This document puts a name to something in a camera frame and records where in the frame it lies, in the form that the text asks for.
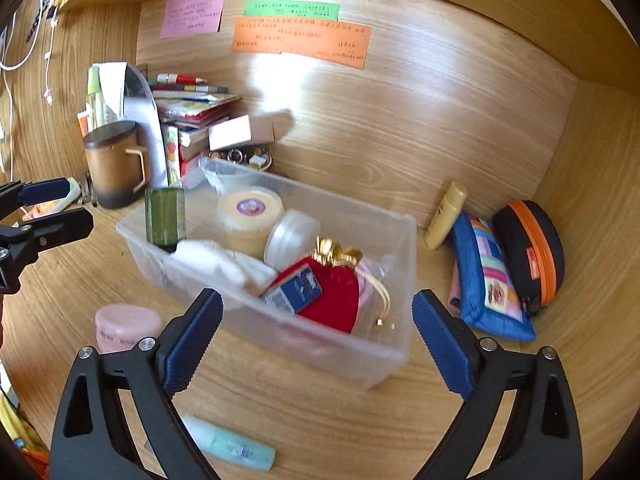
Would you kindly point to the pink paper note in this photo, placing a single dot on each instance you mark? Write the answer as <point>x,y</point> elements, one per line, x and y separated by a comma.
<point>192,12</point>

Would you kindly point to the yellow tube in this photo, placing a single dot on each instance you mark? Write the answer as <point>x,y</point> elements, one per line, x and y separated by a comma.
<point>445,215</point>

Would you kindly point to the fruit printed box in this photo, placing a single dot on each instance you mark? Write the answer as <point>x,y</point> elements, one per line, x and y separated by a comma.
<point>171,152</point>

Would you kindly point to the clear plastic storage box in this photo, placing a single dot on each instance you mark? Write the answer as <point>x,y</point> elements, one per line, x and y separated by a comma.
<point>320,347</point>

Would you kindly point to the brown mug with lid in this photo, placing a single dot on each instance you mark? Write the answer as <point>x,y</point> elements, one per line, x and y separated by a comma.
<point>112,170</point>

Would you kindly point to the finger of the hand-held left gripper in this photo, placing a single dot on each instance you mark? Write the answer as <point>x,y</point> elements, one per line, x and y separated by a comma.
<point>60,227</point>
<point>45,191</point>

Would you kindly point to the teal tube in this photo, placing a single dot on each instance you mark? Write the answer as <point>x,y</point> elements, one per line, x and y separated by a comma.
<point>230,447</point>

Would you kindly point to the green white packet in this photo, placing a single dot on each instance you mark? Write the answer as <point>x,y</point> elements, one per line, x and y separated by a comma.
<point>94,95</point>

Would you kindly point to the red box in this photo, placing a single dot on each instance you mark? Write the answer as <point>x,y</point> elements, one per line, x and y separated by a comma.
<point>192,166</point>

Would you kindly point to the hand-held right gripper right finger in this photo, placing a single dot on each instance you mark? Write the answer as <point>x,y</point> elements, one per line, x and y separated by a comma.
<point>445,345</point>

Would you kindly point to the white tube green orange label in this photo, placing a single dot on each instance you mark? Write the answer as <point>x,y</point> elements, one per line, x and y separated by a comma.
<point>74,191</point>

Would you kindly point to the white bowl of marbles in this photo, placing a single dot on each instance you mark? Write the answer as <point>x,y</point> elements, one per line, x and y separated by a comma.
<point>242,155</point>

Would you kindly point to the orange paper note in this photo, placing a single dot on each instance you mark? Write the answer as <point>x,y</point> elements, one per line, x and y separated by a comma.
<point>300,40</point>

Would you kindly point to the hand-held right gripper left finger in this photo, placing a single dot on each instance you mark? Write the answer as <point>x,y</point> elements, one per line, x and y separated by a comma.
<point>192,340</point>

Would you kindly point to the pink flat pouch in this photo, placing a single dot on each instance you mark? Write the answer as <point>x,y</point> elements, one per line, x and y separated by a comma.
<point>454,290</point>

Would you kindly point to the yellow cloth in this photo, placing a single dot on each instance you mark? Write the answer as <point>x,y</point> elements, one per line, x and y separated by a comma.
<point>15,425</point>

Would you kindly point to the black orange zip case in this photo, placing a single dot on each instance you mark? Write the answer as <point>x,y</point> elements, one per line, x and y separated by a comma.
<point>530,245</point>

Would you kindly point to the red pouch with gold ribbon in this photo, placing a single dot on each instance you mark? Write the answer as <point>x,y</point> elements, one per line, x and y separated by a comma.
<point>335,305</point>

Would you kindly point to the green paper note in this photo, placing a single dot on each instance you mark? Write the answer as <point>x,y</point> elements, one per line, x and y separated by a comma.
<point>292,9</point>

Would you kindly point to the clear round plastic container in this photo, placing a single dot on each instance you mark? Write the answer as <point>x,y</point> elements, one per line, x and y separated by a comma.
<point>292,237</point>

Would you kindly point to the pink round lid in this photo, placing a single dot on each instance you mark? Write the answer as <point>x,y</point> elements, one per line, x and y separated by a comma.
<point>127,327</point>

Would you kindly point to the yellow jar with lid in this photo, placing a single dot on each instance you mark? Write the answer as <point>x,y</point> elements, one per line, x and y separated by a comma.
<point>247,225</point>

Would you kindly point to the red white pen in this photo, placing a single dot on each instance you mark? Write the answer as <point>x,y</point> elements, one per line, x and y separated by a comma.
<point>180,79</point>

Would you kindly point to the blue patchwork pouch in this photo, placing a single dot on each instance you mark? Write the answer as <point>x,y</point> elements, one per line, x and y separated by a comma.
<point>492,280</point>

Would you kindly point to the small blue box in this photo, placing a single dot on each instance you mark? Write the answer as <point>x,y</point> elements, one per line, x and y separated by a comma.
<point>295,287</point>

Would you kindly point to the dark green bottle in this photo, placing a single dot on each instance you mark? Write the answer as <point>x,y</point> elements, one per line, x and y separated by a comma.
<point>165,215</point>

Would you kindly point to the stack of books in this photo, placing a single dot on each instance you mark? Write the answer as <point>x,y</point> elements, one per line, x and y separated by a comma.
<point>195,107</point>

